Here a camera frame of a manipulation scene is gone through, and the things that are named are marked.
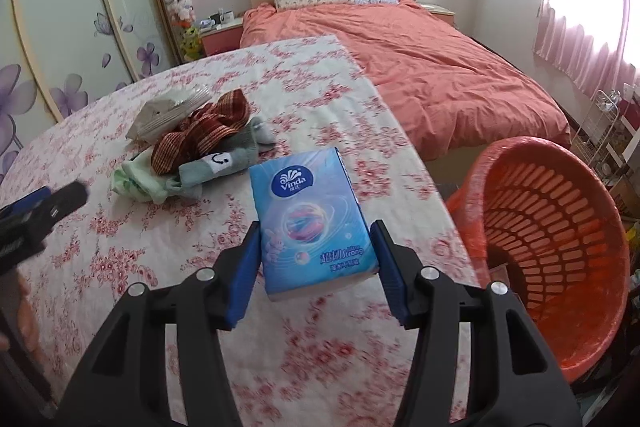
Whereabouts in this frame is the light green cloth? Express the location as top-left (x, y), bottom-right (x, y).
top-left (112, 152), bottom-right (183, 202)

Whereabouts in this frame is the table with floral cloth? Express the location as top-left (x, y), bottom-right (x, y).
top-left (0, 36), bottom-right (481, 427)

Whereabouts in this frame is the white wire rack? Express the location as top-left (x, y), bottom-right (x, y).
top-left (570, 89), bottom-right (623, 168)

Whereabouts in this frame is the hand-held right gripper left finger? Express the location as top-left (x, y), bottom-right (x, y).
top-left (50, 219), bottom-right (263, 427)

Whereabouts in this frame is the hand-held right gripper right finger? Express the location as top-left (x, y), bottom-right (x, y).
top-left (369, 219), bottom-right (583, 427)

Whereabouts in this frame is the person's left hand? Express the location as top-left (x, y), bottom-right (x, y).
top-left (14, 274), bottom-right (45, 358)

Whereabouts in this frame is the bed with salmon cover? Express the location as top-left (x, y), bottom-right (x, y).
top-left (239, 0), bottom-right (572, 162)

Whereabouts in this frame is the pink curtain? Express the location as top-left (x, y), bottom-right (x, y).
top-left (532, 0), bottom-right (640, 98)

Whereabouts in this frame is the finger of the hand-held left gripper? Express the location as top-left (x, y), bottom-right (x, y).
top-left (30, 181), bottom-right (90, 238)
top-left (0, 188), bottom-right (53, 220)

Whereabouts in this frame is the yellow plush toy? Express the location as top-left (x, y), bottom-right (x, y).
top-left (181, 27), bottom-right (203, 62)

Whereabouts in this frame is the brown plaid cloth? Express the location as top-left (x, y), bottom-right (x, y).
top-left (151, 89), bottom-right (253, 175)

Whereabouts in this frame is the wardrobe with flower print doors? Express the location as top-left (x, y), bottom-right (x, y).
top-left (0, 0), bottom-right (183, 168)

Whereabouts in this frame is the grey green smiley sock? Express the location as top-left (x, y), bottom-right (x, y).
top-left (177, 117), bottom-right (276, 198)

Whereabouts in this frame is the blue tissue pack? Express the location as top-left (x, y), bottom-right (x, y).
top-left (249, 147), bottom-right (380, 303)

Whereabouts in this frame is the orange plastic laundry basket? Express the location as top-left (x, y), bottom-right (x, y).
top-left (445, 137), bottom-right (631, 383)

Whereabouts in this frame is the red box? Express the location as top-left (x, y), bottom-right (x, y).
top-left (619, 99), bottom-right (640, 130)

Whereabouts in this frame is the pink nightstand with mug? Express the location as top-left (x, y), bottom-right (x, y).
top-left (200, 18), bottom-right (245, 58)

